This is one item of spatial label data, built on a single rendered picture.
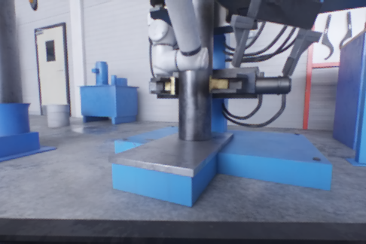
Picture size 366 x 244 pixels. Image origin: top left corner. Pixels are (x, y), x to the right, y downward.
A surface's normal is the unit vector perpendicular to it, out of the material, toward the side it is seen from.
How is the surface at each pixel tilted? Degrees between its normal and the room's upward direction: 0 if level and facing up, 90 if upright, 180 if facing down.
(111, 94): 90
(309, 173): 90
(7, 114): 90
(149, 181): 90
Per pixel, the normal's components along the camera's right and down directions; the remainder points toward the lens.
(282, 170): -0.41, 0.10
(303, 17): 0.09, 0.50
